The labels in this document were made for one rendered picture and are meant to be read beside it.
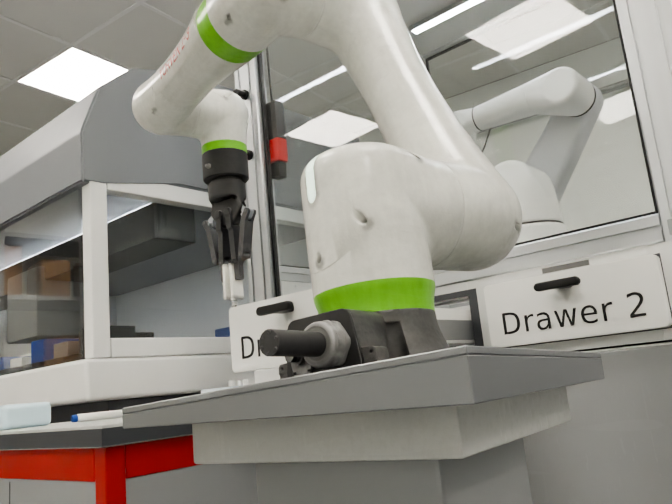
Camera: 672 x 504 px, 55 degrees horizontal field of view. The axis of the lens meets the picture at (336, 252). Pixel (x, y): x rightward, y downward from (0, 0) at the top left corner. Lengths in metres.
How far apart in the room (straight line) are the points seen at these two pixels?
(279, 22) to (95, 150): 0.99
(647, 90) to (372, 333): 0.70
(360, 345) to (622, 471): 0.64
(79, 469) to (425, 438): 0.62
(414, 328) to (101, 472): 0.50
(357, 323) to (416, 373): 0.15
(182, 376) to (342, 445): 1.35
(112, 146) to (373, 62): 1.08
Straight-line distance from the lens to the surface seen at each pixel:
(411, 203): 0.67
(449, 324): 1.14
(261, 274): 1.57
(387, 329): 0.63
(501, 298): 1.16
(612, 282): 1.09
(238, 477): 1.08
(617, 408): 1.12
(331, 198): 0.66
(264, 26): 0.97
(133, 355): 1.79
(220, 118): 1.33
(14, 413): 1.33
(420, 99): 0.88
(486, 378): 0.46
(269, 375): 1.55
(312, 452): 0.56
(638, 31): 1.19
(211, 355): 1.94
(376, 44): 0.96
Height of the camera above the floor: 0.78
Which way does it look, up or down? 12 degrees up
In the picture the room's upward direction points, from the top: 6 degrees counter-clockwise
